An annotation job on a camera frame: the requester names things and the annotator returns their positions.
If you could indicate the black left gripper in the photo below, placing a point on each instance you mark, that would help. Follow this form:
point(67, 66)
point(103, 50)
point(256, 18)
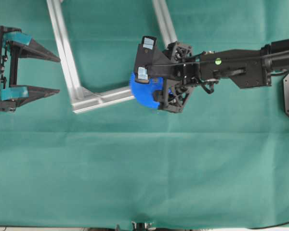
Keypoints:
point(13, 45)

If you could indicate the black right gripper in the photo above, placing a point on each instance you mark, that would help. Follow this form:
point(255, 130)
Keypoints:
point(180, 71)

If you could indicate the blue plastic gear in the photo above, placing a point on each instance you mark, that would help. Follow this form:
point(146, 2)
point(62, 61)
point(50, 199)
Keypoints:
point(144, 92)

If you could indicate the aluminium extrusion frame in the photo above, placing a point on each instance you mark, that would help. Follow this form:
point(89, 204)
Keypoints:
point(82, 100)

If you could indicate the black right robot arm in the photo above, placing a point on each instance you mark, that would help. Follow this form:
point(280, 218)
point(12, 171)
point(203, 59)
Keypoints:
point(246, 68)

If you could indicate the green table cloth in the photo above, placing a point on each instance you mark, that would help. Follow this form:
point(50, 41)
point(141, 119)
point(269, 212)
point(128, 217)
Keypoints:
point(222, 162)

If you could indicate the black clamp at table edge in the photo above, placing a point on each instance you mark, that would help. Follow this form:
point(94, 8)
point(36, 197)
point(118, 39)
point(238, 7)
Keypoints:
point(138, 226)

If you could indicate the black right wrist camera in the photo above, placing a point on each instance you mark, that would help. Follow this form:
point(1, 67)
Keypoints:
point(150, 61)

